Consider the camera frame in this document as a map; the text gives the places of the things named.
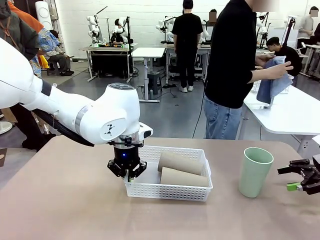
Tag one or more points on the person in green puffer jacket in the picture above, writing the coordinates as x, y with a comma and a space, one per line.
15, 32

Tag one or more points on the white round stand base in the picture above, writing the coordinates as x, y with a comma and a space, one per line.
5, 127

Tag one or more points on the grey robot workbench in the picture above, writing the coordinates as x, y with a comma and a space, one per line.
107, 48

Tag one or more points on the person's left hand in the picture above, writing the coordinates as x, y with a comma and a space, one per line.
263, 60

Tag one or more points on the white tower appliance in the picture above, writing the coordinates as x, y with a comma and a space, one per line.
43, 12

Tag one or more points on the brown cardboard tube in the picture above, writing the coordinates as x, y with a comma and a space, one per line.
185, 177
180, 161

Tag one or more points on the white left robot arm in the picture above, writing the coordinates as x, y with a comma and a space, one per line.
112, 112

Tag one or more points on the grey plastic stool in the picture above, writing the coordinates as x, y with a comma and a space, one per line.
155, 80

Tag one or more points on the pale green plastic cup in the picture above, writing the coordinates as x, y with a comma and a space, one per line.
252, 177

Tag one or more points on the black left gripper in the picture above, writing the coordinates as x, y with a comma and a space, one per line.
126, 156

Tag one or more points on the yellow bag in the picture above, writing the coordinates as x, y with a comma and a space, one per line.
44, 62

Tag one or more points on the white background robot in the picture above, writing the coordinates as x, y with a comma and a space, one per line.
262, 27
170, 36
205, 30
93, 32
122, 21

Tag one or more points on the white standing desk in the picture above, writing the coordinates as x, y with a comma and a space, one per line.
147, 52

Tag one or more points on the seated person in black sweater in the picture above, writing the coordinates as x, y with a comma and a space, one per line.
295, 57

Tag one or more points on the seated person in patterned jacket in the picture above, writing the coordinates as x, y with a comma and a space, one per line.
58, 60

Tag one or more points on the white background desk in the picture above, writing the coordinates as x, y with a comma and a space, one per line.
312, 47

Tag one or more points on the brown wooden board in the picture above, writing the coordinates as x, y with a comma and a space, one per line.
3, 157

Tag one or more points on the person in grey shirt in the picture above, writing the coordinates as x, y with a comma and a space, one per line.
306, 25

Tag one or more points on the figure in orange garment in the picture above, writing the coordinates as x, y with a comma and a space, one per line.
30, 20

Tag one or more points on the black tripod stand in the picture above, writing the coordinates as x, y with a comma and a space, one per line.
288, 30

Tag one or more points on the standing person in black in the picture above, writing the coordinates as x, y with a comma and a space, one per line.
187, 37

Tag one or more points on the grey metal workbench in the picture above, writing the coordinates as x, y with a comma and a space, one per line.
170, 50

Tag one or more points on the person in black polo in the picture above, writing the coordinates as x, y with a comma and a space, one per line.
225, 62

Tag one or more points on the white side table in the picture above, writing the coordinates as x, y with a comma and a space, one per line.
287, 117

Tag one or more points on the background person in black tee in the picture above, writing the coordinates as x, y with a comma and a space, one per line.
212, 16

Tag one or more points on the white perforated plastic basket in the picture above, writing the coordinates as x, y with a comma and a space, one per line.
175, 193

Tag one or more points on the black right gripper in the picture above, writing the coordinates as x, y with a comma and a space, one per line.
317, 172

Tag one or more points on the person's right hand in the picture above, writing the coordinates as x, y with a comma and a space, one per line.
282, 71

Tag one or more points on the person's right forearm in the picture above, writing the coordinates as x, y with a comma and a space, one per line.
262, 75

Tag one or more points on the blue denim cloth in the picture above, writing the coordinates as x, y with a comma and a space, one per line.
270, 90

